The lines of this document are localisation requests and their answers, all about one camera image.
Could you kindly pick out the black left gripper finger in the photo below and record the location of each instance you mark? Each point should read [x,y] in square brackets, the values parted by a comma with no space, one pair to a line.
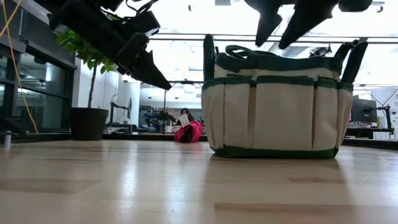
[150,74]

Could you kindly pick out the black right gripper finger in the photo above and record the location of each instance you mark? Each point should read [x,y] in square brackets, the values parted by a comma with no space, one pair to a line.
[269,15]
[304,15]

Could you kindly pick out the beige green canvas gardening bag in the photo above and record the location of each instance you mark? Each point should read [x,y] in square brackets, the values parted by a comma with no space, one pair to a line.
[280,118]

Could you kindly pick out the black monitor on arm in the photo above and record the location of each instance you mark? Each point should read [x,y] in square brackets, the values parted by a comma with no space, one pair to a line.
[129,109]

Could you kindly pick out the black ceiling spotlight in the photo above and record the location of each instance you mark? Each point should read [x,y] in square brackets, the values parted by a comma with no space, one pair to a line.
[320,51]

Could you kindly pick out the green leafy plant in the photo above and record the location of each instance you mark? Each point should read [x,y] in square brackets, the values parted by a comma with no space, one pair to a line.
[84,53]

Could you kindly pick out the person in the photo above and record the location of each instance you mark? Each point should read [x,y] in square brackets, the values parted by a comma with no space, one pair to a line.
[186,112]

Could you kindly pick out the long linear ceiling light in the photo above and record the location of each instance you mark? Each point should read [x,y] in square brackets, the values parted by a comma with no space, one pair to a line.
[186,37]

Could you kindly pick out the black plant pot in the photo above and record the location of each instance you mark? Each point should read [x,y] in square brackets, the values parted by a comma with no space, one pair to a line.
[88,124]

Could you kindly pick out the black computer monitor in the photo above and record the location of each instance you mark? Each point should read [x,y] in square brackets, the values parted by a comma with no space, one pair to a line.
[362,110]

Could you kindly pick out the small silver metal post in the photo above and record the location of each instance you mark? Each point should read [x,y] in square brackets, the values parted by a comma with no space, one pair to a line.
[7,140]

